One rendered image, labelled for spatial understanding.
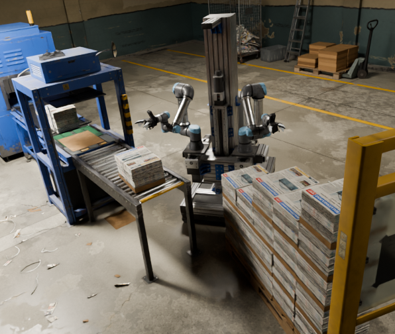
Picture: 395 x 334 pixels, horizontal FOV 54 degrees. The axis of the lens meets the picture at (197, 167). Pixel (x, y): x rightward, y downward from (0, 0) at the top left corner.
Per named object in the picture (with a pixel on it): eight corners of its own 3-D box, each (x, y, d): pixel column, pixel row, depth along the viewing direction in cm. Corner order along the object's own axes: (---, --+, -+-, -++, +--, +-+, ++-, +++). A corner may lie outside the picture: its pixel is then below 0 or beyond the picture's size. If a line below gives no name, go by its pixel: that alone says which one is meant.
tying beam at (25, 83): (122, 77, 415) (121, 68, 410) (34, 100, 366) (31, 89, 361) (95, 68, 463) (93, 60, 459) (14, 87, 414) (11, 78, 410)
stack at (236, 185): (260, 237, 388) (259, 163, 349) (337, 325, 290) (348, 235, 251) (225, 248, 377) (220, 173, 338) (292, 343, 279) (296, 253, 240)
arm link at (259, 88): (248, 137, 380) (247, 82, 355) (264, 135, 381) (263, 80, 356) (252, 142, 369) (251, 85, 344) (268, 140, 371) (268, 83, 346)
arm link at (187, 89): (201, 89, 368) (180, 136, 364) (192, 87, 374) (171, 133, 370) (193, 83, 359) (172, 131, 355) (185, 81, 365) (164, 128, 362)
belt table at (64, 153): (123, 146, 441) (121, 138, 436) (68, 166, 407) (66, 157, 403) (96, 130, 491) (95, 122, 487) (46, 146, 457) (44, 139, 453)
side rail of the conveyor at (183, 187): (192, 192, 343) (191, 180, 338) (187, 195, 341) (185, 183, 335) (120, 148, 440) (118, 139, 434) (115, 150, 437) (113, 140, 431)
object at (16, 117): (95, 130, 492) (94, 122, 488) (46, 146, 459) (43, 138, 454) (53, 105, 602) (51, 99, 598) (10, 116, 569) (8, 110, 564)
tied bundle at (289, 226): (318, 211, 277) (320, 183, 266) (346, 234, 252) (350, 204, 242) (272, 227, 265) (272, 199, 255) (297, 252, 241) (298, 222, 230)
